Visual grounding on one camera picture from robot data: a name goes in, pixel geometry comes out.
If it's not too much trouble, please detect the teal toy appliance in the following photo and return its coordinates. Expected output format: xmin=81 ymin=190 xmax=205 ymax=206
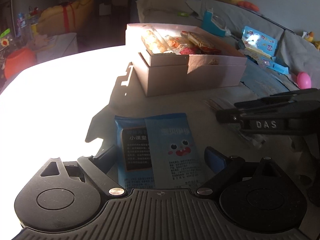
xmin=201 ymin=9 xmax=232 ymax=37

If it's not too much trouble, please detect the red chicken leg packet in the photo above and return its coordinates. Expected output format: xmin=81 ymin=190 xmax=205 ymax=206
xmin=181 ymin=31 xmax=221 ymax=55

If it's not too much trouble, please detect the orange plastic bucket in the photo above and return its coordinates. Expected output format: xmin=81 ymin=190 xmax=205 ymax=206
xmin=4 ymin=48 xmax=37 ymax=80

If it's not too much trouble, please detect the blue cartoon snack packet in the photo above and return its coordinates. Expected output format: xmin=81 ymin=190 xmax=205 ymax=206
xmin=114 ymin=113 xmax=206 ymax=191

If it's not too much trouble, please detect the white yellow snack packet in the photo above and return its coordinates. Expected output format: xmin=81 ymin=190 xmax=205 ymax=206
xmin=164 ymin=35 xmax=195 ymax=55

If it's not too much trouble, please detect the pink box tray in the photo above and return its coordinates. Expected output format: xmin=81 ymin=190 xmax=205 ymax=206
xmin=125 ymin=23 xmax=247 ymax=72

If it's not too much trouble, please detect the green small toy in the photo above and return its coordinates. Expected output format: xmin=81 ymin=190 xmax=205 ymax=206
xmin=177 ymin=12 xmax=189 ymax=17

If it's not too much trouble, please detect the yellow armchair with red ribbon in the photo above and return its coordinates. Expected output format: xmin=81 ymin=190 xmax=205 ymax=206
xmin=36 ymin=0 xmax=94 ymax=36

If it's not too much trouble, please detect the white side table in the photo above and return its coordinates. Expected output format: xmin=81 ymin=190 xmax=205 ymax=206
xmin=35 ymin=33 xmax=79 ymax=64

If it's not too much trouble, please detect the pink box base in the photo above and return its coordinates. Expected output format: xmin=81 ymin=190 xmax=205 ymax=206
xmin=132 ymin=53 xmax=247 ymax=97

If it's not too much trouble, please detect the grey covered sofa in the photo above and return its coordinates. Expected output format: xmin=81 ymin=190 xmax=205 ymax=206
xmin=136 ymin=0 xmax=319 ymax=88

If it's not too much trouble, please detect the blue sticker toy box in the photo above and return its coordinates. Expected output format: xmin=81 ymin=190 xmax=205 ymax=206
xmin=238 ymin=26 xmax=289 ymax=75

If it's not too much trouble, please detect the orange carrot plush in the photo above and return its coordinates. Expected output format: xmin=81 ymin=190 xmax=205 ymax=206
xmin=237 ymin=1 xmax=259 ymax=12

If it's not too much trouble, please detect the pink plastic egg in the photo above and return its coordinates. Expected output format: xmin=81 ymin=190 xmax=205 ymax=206
xmin=297 ymin=72 xmax=312 ymax=89

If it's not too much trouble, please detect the long bread stick packet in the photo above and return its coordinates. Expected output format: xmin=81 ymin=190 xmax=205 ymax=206
xmin=141 ymin=30 xmax=174 ymax=54

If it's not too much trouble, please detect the yellow duck plush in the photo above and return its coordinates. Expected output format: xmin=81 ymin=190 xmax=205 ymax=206
xmin=302 ymin=31 xmax=320 ymax=50

